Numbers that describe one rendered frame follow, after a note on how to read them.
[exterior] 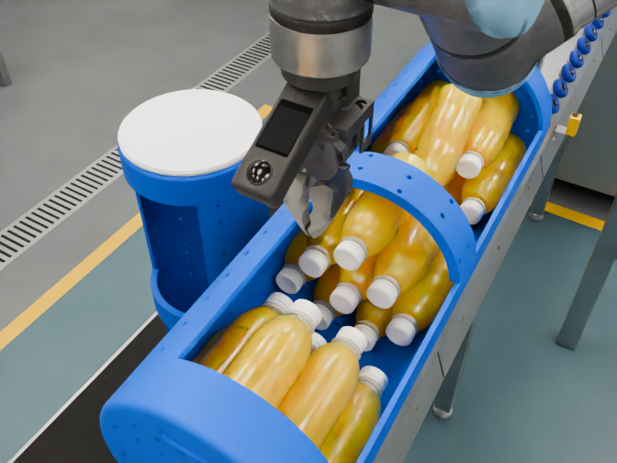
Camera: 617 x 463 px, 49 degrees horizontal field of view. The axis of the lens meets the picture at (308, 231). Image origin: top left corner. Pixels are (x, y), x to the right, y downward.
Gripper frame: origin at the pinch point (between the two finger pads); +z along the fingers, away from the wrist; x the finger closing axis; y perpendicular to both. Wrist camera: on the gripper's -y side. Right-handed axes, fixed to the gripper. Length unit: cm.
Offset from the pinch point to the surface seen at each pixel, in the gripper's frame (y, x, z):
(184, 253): 42, 60, 71
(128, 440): -23.4, 9.2, 16.3
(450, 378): 67, -7, 109
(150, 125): 34, 55, 25
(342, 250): 9.6, 0.3, 11.4
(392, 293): 10.6, -6.7, 16.9
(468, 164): 41.9, -5.8, 17.1
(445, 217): 19.9, -9.4, 9.4
